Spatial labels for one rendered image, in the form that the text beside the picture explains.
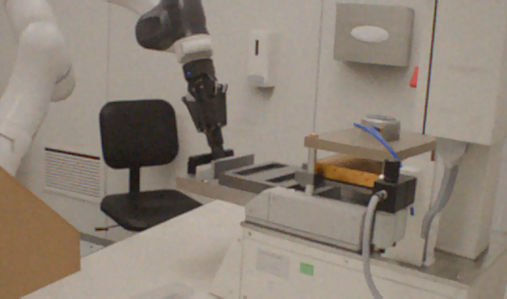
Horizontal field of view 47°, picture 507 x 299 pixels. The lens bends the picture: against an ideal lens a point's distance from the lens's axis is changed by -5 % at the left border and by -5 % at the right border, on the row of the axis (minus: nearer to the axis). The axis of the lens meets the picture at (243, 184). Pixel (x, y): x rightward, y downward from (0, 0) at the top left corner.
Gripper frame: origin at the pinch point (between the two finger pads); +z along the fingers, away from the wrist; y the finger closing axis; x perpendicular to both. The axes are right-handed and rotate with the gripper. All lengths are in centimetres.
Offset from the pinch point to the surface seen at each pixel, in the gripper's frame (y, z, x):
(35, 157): 226, -29, -108
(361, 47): 12, -30, -123
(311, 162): -32.1, 8.1, 14.3
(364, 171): -40.7, 11.9, 11.3
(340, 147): -38.7, 6.5, 14.8
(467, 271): -57, 32, 13
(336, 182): -34.5, 12.7, 11.2
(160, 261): 16.5, 23.4, 10.3
